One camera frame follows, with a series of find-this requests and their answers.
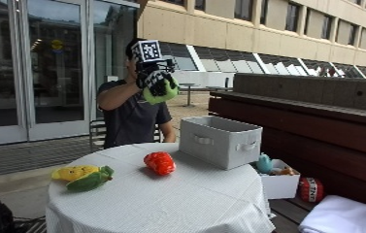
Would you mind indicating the the person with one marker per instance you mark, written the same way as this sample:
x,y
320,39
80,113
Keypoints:
x,y
131,119

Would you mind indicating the white marker cube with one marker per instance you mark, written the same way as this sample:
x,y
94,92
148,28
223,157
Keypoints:
x,y
148,50

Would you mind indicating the white folded cloth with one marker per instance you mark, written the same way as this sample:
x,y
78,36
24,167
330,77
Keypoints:
x,y
346,215

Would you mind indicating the yellow corn plush toy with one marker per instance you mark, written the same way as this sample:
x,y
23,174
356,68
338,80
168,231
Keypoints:
x,y
83,176

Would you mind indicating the white open box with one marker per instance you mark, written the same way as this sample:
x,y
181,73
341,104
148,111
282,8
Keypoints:
x,y
281,186

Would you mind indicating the red plush toy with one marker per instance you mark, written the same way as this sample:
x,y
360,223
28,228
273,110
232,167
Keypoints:
x,y
160,163

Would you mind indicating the grey fabric storage box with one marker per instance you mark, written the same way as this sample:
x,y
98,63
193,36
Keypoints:
x,y
217,142

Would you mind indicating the white tablecloth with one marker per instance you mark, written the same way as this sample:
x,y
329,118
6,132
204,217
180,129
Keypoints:
x,y
160,200

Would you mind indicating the dark wooden bench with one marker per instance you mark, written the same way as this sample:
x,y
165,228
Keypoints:
x,y
320,136

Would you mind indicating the brown plush toy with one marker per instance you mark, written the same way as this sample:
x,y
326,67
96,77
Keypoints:
x,y
284,171

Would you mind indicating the glass door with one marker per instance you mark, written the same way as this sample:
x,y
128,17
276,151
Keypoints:
x,y
55,64

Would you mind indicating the round pedestal table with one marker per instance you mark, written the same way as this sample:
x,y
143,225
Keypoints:
x,y
189,93

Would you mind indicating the green plush toy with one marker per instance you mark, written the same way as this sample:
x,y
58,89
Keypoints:
x,y
161,97

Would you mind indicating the metal chair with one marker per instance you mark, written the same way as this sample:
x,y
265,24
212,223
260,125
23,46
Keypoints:
x,y
98,134

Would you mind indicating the red plush with white band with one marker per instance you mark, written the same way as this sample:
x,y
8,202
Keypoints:
x,y
312,190

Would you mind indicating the teal plush toy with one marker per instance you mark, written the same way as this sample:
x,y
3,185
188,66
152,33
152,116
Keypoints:
x,y
264,163

